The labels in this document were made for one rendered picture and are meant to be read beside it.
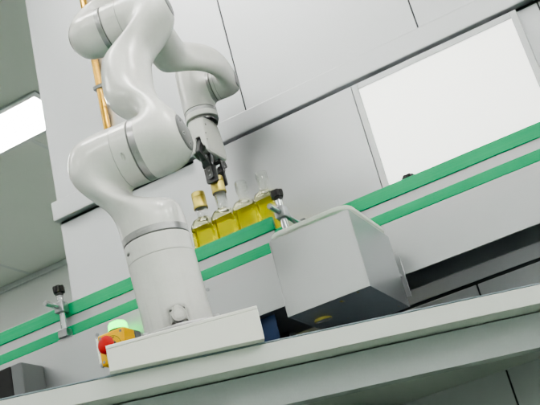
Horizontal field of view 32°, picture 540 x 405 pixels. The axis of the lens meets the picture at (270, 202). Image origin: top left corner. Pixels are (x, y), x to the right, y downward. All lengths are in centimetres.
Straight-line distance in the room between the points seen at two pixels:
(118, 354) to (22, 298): 531
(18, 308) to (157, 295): 524
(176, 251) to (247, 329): 20
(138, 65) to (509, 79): 87
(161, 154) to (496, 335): 65
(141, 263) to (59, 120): 132
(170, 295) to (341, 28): 111
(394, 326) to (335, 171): 82
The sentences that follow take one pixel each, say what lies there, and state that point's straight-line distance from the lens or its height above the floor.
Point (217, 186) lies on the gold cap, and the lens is 230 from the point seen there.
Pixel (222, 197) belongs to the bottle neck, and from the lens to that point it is 229.
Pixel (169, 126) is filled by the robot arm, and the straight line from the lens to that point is 169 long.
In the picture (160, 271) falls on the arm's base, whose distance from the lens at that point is 161.
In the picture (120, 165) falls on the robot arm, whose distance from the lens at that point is 170.
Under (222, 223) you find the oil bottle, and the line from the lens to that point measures 225.
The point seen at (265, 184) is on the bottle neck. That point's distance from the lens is 224.
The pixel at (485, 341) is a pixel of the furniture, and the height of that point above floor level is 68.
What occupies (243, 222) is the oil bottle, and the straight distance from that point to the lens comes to 222.
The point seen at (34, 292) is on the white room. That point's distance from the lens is 676.
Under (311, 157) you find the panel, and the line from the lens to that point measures 236.
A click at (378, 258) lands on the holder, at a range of 183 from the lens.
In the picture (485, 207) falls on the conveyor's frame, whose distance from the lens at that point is 198.
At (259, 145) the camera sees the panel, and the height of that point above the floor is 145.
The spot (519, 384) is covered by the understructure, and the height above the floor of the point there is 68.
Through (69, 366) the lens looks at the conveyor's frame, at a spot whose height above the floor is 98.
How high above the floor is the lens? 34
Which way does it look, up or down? 24 degrees up
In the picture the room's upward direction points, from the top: 15 degrees counter-clockwise
